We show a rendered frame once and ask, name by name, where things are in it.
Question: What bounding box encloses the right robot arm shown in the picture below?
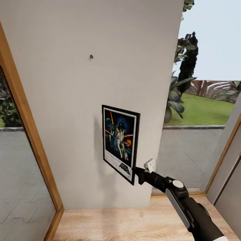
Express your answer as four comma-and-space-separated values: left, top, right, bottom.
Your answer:
132, 158, 229, 241

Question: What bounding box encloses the poster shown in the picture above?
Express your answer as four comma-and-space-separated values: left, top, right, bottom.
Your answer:
102, 105, 140, 185

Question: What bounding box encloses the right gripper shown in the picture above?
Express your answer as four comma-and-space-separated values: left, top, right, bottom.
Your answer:
132, 167, 159, 187

